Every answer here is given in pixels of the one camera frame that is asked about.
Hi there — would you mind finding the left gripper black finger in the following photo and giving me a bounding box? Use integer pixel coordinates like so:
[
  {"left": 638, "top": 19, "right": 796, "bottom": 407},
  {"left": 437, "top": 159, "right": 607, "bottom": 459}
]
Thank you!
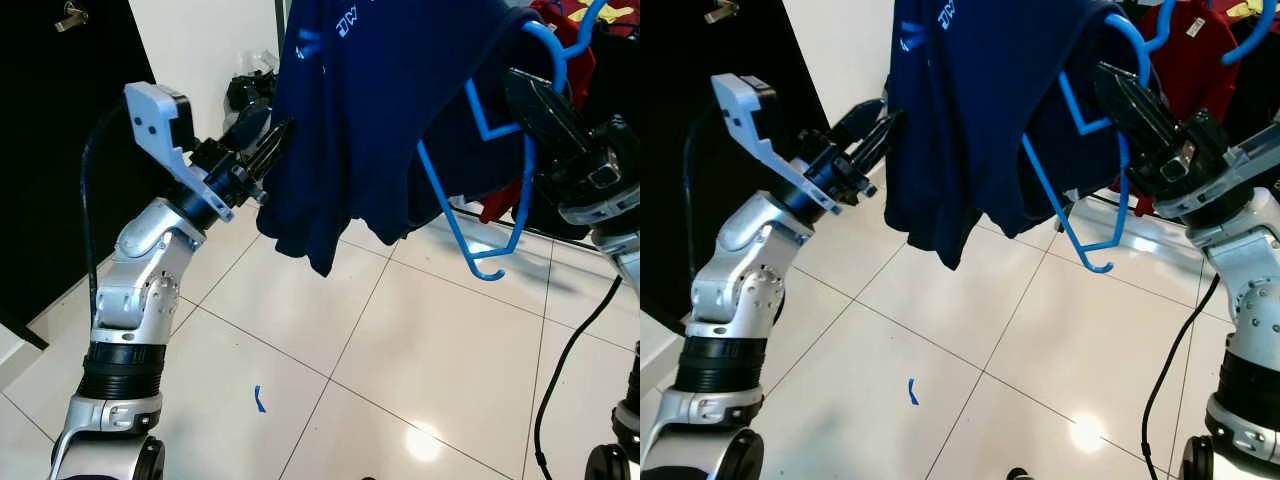
[
  {"left": 228, "top": 100, "right": 276, "bottom": 153},
  {"left": 862, "top": 112, "right": 907, "bottom": 183},
  {"left": 835, "top": 98, "right": 887, "bottom": 151},
  {"left": 252, "top": 120, "right": 295, "bottom": 189}
]

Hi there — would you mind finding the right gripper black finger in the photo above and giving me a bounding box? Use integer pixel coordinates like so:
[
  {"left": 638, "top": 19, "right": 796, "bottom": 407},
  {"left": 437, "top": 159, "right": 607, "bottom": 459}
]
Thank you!
[
  {"left": 1100, "top": 62, "right": 1193, "bottom": 141},
  {"left": 512, "top": 68, "right": 596, "bottom": 144},
  {"left": 505, "top": 70, "right": 583, "bottom": 159},
  {"left": 1095, "top": 64, "right": 1179, "bottom": 156}
]

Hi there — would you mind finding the blue plastic hanger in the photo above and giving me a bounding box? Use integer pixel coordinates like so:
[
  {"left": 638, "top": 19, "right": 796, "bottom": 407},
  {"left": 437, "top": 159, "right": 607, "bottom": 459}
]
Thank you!
[
  {"left": 1148, "top": 0, "right": 1179, "bottom": 53},
  {"left": 575, "top": 0, "right": 608, "bottom": 46},
  {"left": 1020, "top": 12, "right": 1176, "bottom": 273},
  {"left": 415, "top": 18, "right": 571, "bottom": 283}
]

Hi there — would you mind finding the navy blue printed t-shirt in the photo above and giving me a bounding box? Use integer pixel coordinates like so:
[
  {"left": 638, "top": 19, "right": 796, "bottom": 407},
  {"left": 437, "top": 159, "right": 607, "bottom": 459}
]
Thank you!
[
  {"left": 255, "top": 0, "right": 561, "bottom": 276},
  {"left": 885, "top": 0, "right": 1151, "bottom": 271}
]

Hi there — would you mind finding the red t-shirt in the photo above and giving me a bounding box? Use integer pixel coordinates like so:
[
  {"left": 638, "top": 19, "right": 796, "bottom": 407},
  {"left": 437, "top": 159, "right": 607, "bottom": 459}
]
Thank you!
[
  {"left": 480, "top": 0, "right": 641, "bottom": 226},
  {"left": 1110, "top": 0, "right": 1246, "bottom": 219}
]

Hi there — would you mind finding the black door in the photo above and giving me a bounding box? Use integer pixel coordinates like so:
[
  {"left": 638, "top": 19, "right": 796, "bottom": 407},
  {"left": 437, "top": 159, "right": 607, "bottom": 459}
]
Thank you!
[
  {"left": 640, "top": 0, "right": 846, "bottom": 331},
  {"left": 0, "top": 0, "right": 196, "bottom": 351}
]

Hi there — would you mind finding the black bag with straps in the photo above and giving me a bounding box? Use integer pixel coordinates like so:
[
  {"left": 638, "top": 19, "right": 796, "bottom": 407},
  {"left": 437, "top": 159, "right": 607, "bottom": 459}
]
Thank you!
[{"left": 225, "top": 72, "right": 281, "bottom": 116}]

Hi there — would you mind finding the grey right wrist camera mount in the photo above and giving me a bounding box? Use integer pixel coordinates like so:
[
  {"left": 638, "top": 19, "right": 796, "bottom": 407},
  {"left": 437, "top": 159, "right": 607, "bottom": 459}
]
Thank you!
[
  {"left": 1155, "top": 140, "right": 1280, "bottom": 223},
  {"left": 555, "top": 185, "right": 641, "bottom": 229}
]

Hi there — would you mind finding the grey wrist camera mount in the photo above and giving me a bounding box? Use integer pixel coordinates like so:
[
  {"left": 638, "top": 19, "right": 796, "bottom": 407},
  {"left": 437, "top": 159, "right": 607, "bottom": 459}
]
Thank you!
[
  {"left": 710, "top": 73, "right": 841, "bottom": 216},
  {"left": 1155, "top": 140, "right": 1280, "bottom": 223},
  {"left": 555, "top": 185, "right": 641, "bottom": 229},
  {"left": 125, "top": 82, "right": 236, "bottom": 223}
]

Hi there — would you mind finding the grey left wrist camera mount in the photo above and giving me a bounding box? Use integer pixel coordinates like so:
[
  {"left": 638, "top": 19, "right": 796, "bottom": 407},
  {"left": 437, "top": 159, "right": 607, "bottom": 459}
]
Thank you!
[
  {"left": 125, "top": 82, "right": 236, "bottom": 223},
  {"left": 710, "top": 73, "right": 841, "bottom": 216}
]

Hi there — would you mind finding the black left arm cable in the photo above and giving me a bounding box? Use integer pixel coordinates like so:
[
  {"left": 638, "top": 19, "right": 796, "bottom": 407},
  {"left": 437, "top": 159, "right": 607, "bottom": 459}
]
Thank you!
[
  {"left": 78, "top": 100, "right": 136, "bottom": 326},
  {"left": 683, "top": 100, "right": 721, "bottom": 321}
]

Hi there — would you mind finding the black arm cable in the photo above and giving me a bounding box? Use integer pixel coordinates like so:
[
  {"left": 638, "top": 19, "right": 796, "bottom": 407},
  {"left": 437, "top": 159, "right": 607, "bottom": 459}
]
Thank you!
[
  {"left": 533, "top": 275, "right": 626, "bottom": 480},
  {"left": 78, "top": 100, "right": 136, "bottom": 326},
  {"left": 1140, "top": 275, "right": 1221, "bottom": 476},
  {"left": 683, "top": 100, "right": 721, "bottom": 321}
]

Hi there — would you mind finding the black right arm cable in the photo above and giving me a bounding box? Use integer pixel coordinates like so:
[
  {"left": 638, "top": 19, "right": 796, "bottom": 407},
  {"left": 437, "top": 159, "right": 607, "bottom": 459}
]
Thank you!
[
  {"left": 1140, "top": 275, "right": 1221, "bottom": 476},
  {"left": 533, "top": 275, "right": 626, "bottom": 480}
]

